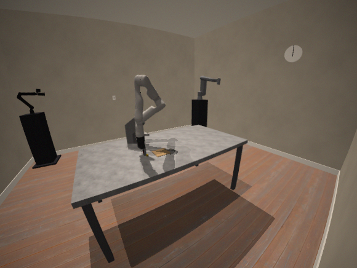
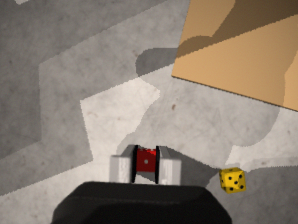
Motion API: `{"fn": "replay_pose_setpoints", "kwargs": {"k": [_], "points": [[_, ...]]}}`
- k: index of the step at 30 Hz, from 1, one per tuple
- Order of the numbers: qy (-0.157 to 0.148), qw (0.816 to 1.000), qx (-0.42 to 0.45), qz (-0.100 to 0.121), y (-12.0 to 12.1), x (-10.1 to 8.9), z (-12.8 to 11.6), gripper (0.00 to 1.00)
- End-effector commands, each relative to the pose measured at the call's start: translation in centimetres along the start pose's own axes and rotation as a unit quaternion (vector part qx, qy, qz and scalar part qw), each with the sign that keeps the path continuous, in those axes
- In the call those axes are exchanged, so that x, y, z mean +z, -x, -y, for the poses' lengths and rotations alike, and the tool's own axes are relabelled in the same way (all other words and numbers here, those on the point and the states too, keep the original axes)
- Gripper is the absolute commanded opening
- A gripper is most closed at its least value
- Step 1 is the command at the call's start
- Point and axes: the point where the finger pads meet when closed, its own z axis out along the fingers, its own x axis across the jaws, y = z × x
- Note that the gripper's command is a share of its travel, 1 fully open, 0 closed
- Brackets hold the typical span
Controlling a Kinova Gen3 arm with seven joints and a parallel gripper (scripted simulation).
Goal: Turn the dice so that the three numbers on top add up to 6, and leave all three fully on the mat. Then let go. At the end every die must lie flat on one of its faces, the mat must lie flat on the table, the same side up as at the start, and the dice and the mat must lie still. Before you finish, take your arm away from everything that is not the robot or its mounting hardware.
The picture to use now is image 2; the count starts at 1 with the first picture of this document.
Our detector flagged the orange flat mat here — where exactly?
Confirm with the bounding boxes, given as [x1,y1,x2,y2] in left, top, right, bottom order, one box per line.
[171,0,298,112]

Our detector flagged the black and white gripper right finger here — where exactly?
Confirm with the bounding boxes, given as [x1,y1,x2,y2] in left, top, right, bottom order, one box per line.
[155,146,182,185]

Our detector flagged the olive yellow die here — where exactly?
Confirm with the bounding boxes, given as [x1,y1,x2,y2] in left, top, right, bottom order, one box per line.
[219,167,246,194]

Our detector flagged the red die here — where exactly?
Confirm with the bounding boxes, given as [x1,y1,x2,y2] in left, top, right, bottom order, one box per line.
[136,148,156,172]

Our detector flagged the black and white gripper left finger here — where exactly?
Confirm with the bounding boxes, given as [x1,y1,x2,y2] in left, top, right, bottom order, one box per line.
[109,144,138,183]

